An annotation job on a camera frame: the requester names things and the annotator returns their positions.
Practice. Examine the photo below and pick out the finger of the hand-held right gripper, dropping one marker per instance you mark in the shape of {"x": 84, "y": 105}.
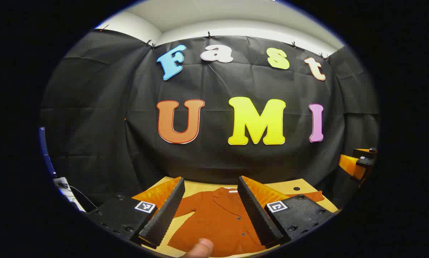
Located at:
{"x": 350, "y": 166}
{"x": 365, "y": 153}

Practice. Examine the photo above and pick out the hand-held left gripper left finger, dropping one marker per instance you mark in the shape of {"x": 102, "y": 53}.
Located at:
{"x": 164, "y": 215}

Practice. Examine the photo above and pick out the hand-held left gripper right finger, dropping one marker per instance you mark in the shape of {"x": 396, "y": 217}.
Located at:
{"x": 257, "y": 215}

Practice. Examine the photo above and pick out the orange jacket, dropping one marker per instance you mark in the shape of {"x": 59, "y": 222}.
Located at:
{"x": 218, "y": 218}

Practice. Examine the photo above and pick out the white power strip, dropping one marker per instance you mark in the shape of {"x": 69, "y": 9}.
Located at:
{"x": 69, "y": 195}

